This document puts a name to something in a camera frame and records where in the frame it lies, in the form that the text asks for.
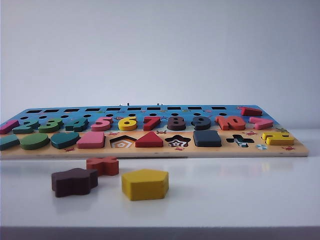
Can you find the dark blue square block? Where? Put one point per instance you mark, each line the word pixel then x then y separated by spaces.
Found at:
pixel 207 138

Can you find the brown number eight piece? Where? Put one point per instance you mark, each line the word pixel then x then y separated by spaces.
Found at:
pixel 172 127

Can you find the teal shape block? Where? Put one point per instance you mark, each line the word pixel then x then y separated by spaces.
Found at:
pixel 8 143

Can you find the teal heart block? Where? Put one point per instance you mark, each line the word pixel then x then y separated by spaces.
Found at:
pixel 63 142

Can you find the orange number ten piece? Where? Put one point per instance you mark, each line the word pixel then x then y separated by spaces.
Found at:
pixel 225 123

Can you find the dark blue number nine piece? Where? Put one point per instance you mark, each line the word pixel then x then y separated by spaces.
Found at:
pixel 203 126

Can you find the green number three piece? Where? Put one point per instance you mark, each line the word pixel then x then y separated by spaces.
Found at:
pixel 48 128

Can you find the green oval block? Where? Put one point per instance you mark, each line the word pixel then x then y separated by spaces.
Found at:
pixel 33 142

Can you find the yellow sign piece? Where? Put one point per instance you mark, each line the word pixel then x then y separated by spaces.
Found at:
pixel 277 141

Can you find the yellow pentagon block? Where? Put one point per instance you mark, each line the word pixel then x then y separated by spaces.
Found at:
pixel 145 187

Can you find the pink trapezoid block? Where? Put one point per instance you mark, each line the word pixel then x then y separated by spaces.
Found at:
pixel 90 142

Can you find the pink number five piece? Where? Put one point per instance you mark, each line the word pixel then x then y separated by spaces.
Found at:
pixel 100 127

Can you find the colourful wooden puzzle board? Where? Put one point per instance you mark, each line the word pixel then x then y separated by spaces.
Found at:
pixel 160 151

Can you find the orange cross block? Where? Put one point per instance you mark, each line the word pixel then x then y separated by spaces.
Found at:
pixel 107 167

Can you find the red sign piece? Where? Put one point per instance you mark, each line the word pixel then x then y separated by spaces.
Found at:
pixel 252 111

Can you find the teal number two piece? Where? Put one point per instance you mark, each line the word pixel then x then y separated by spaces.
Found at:
pixel 23 129

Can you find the red triangle block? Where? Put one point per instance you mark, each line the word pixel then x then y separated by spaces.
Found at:
pixel 150 143

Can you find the pink sign piece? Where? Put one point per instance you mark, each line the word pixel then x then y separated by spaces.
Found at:
pixel 262 123

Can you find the brown star block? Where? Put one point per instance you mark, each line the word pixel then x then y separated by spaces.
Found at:
pixel 72 185

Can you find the red number seven piece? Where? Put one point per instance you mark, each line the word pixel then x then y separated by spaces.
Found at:
pixel 150 126

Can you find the yellow number six piece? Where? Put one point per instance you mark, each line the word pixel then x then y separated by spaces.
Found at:
pixel 125 128

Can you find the teal number four piece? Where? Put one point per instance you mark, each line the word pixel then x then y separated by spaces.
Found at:
pixel 80 126

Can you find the pink number one piece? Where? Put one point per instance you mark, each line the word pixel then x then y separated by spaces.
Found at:
pixel 7 128

